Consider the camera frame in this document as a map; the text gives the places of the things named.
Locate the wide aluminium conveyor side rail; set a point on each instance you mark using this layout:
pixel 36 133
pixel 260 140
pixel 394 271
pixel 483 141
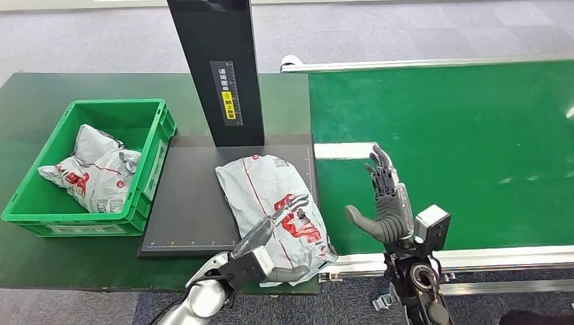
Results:
pixel 515 256

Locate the long grey red-striped mailer bag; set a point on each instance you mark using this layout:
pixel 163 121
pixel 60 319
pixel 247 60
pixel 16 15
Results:
pixel 260 188

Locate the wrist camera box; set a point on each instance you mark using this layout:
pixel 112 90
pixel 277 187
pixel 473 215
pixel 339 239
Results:
pixel 432 226
pixel 246 269

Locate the grey red-printed mailer bag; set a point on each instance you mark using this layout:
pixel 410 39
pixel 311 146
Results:
pixel 105 184

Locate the black scanner base plate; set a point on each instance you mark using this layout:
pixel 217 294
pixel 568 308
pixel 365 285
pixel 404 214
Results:
pixel 188 202

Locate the green conveyor belt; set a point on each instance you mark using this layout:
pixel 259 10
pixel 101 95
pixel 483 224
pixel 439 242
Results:
pixel 484 134

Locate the column label with yellow sticker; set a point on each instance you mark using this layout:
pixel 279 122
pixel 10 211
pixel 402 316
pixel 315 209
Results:
pixel 228 94

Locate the green plastic crate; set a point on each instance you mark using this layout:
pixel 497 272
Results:
pixel 150 134

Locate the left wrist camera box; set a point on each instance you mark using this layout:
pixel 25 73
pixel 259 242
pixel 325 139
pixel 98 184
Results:
pixel 246 269

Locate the black scanner column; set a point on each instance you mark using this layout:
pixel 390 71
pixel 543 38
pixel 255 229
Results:
pixel 215 36

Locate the crumpled plain grey mailer bag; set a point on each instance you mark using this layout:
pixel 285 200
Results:
pixel 93 143

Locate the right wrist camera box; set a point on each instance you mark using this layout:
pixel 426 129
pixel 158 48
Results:
pixel 432 226

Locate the thin aluminium conveyor side rail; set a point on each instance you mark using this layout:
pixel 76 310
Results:
pixel 403 64

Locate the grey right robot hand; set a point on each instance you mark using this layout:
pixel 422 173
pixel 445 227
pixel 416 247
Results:
pixel 392 215

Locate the aluminium conveyor support beam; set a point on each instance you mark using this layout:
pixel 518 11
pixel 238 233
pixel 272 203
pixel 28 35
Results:
pixel 511 287

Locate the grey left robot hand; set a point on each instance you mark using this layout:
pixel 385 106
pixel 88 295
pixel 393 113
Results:
pixel 253 235

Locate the grey metal conveyor bracket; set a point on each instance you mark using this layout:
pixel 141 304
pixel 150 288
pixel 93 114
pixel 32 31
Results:
pixel 385 299

